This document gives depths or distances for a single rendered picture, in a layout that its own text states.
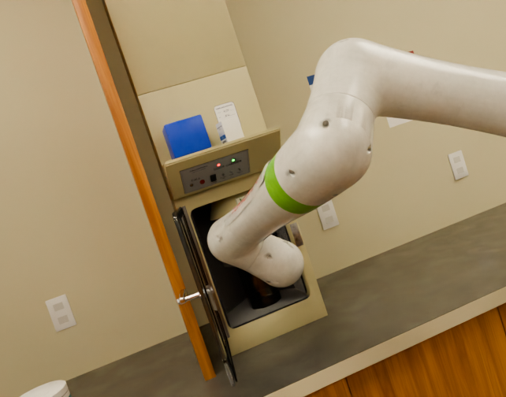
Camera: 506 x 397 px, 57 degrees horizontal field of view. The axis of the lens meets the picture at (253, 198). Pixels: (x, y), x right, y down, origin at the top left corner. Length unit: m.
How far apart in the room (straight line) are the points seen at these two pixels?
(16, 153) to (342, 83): 1.29
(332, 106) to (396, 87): 0.12
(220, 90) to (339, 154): 0.75
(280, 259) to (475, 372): 0.61
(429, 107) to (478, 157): 1.46
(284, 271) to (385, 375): 0.38
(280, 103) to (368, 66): 1.11
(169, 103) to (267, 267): 0.55
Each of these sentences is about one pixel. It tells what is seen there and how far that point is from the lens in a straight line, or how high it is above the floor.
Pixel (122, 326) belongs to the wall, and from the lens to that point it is 1.79.
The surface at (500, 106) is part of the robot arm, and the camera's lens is 0.82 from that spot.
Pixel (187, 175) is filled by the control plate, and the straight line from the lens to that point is 1.24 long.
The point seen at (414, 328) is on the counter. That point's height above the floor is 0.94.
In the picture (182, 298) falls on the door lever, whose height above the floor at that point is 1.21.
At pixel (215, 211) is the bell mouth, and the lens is 1.39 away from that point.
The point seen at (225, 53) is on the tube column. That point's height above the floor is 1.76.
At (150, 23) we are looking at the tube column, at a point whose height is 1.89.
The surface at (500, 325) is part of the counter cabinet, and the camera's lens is 1.42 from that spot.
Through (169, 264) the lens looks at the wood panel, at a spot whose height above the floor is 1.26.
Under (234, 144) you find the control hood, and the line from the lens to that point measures 1.23.
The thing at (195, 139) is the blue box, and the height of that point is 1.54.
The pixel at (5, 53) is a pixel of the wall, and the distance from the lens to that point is 1.87.
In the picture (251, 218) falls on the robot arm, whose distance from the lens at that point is 0.88.
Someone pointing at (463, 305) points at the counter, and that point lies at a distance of 1.30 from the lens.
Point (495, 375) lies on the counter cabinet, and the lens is 1.44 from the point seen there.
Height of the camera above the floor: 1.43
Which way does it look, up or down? 4 degrees down
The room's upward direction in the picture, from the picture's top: 18 degrees counter-clockwise
